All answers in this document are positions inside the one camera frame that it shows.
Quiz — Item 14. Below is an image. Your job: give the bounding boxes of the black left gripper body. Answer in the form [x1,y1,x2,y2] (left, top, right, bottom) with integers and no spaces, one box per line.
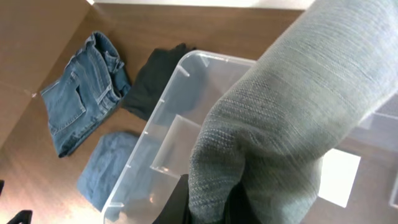
[0,179,34,224]

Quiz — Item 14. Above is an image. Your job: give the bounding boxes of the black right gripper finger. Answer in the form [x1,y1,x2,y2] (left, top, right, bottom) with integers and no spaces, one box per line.
[152,174,190,224]

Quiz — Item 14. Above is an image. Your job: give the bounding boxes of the clear plastic storage bin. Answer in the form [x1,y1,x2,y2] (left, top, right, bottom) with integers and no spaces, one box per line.
[101,50,397,223]

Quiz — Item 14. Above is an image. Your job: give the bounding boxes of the light blue jeans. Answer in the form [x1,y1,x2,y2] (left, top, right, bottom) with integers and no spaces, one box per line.
[188,0,397,223]

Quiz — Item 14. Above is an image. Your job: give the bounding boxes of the small blue denim cloth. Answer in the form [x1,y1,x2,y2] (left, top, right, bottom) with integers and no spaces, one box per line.
[77,132,139,211]

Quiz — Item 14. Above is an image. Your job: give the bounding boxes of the black folded garment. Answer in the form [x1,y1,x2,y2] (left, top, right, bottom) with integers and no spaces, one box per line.
[122,43,195,121]

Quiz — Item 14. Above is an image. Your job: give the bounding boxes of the dark blue folded jeans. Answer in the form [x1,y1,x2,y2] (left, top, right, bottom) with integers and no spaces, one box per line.
[40,31,131,157]

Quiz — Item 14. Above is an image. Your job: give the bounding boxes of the white label in bin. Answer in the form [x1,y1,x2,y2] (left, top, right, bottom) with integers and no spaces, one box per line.
[318,149,361,208]

